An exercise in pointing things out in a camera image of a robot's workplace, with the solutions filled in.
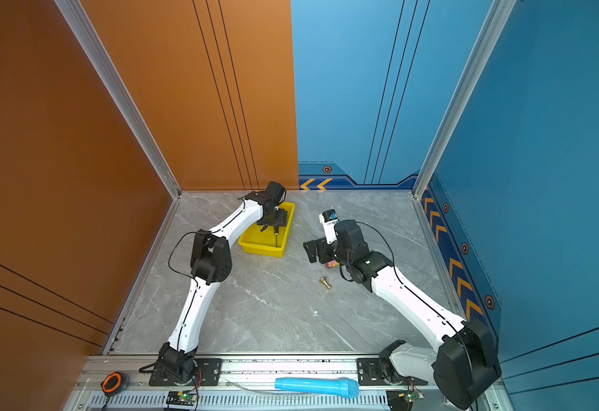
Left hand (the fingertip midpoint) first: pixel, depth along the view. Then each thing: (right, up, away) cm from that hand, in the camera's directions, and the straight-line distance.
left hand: (277, 217), depth 106 cm
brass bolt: (+18, -22, -16) cm, 33 cm away
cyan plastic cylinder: (+23, -45, -39) cm, 63 cm away
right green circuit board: (+38, -50, -36) cm, 72 cm away
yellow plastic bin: (-4, -10, -4) cm, 11 cm away
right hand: (+15, -7, -26) cm, 31 cm away
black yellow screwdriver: (0, -6, -2) cm, 6 cm away
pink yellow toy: (+20, -13, -35) cm, 42 cm away
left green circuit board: (-23, -50, -35) cm, 65 cm away
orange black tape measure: (-41, -45, -36) cm, 71 cm away
